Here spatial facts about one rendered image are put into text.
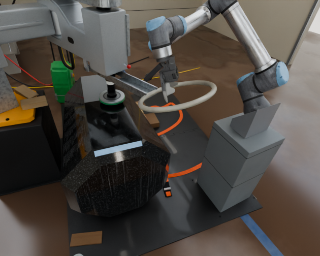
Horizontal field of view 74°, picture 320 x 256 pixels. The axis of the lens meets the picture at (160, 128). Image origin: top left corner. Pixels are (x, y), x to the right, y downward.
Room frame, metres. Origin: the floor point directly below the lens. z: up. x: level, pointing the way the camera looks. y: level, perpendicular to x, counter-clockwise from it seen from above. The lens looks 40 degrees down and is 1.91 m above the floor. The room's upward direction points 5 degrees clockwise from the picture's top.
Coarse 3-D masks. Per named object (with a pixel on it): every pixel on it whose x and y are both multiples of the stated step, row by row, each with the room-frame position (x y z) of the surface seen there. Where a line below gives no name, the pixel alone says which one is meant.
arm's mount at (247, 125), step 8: (256, 112) 1.21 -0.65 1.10; (264, 112) 1.26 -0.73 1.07; (272, 112) 1.32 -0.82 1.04; (232, 120) 1.35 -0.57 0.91; (240, 120) 1.29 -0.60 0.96; (248, 120) 1.24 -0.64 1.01; (256, 120) 1.23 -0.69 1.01; (264, 120) 1.29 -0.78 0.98; (240, 128) 1.27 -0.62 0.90; (248, 128) 1.22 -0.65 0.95; (256, 128) 1.26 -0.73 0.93; (264, 128) 1.32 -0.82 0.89; (248, 136) 1.23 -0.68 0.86
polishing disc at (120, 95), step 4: (104, 92) 1.58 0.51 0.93; (116, 92) 1.60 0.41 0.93; (120, 92) 1.60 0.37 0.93; (100, 96) 1.52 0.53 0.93; (104, 96) 1.52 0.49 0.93; (120, 96) 1.54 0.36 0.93; (104, 100) 1.46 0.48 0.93; (108, 100) 1.47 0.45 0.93; (112, 100) 1.47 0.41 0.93; (116, 100) 1.48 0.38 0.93; (120, 100) 1.48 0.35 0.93
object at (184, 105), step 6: (180, 84) 1.35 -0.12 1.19; (186, 84) 1.34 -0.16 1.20; (192, 84) 1.32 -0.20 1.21; (198, 84) 1.30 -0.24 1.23; (204, 84) 1.25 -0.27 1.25; (210, 84) 1.18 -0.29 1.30; (156, 90) 1.30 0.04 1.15; (144, 96) 1.20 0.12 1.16; (150, 96) 1.25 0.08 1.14; (204, 96) 0.98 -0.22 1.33; (210, 96) 0.99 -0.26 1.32; (138, 102) 1.10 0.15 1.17; (186, 102) 0.93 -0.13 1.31; (192, 102) 0.93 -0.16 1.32; (198, 102) 0.93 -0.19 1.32; (144, 108) 0.98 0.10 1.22; (150, 108) 0.95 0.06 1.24; (156, 108) 0.93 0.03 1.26; (162, 108) 0.92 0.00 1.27; (168, 108) 0.91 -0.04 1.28; (174, 108) 0.90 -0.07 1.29; (180, 108) 0.90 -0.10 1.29
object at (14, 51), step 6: (12, 42) 3.43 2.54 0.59; (6, 48) 3.37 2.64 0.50; (12, 48) 3.42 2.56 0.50; (6, 54) 3.36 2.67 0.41; (12, 54) 3.50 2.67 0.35; (12, 60) 3.49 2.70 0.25; (12, 66) 3.47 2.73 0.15; (6, 72) 3.40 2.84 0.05; (12, 72) 3.45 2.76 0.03; (18, 72) 3.50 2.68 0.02
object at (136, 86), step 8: (88, 64) 1.63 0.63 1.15; (96, 72) 1.55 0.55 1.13; (120, 72) 1.54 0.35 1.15; (112, 80) 1.43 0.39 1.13; (120, 80) 1.38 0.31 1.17; (128, 80) 1.47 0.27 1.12; (136, 80) 1.43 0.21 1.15; (128, 88) 1.32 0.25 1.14; (136, 88) 1.27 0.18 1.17; (144, 88) 1.36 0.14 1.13; (152, 88) 1.32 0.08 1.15
